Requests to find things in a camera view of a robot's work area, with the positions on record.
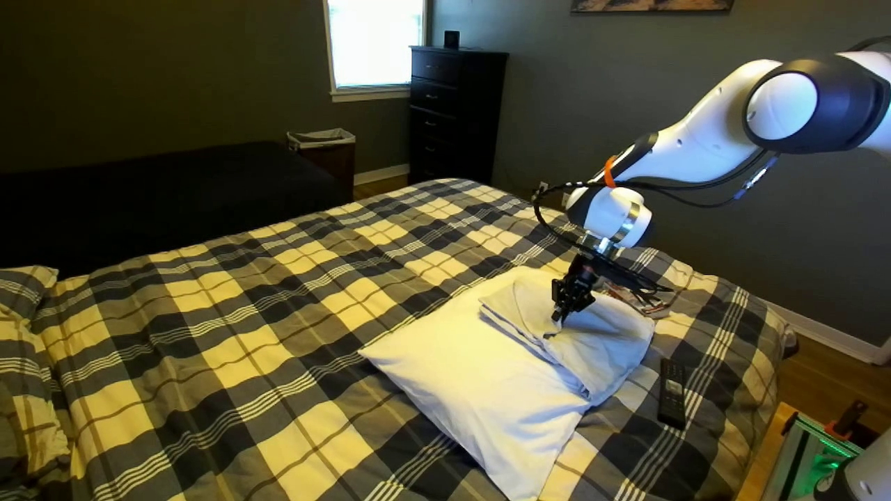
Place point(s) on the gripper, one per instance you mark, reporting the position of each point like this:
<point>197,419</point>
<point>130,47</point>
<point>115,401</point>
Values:
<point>585,270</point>

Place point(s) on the white towel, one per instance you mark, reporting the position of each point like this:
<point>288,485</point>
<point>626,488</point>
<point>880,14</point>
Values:
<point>598,341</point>

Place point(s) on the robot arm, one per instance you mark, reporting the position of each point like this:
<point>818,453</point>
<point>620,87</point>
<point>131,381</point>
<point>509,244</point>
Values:
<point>703,132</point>

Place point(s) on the white pillow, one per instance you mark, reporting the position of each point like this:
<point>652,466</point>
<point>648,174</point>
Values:
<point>480,390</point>

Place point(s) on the black remote control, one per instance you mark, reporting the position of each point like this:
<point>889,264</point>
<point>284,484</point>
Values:
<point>672,393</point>

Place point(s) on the black chest of drawers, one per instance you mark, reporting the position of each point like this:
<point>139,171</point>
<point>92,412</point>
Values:
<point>456,111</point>

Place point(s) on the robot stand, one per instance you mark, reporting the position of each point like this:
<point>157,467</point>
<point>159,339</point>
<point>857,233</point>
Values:
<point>800,459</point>

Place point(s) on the small black speaker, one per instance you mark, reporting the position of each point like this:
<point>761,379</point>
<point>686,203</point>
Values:
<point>452,39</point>

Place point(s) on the wastebasket with white liner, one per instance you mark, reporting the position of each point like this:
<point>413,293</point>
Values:
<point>324,149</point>

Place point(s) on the yellow grey plaid bedspread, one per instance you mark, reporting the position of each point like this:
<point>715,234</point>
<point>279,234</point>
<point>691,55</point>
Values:
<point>278,313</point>

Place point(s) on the orange black clamp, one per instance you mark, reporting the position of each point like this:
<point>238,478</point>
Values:
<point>846,419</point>

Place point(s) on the framed picture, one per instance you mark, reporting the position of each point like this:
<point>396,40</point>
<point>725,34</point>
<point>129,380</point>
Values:
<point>651,5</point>

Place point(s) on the window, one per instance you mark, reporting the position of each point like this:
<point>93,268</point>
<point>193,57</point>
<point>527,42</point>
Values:
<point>376,42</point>

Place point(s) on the black low couch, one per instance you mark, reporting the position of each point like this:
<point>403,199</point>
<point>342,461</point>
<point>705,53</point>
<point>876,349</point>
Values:
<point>153,202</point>

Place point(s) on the plaid pillow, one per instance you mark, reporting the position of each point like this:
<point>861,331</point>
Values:
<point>24,362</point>

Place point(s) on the white wall socket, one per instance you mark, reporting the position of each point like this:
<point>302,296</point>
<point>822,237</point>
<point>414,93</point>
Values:
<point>542,189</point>

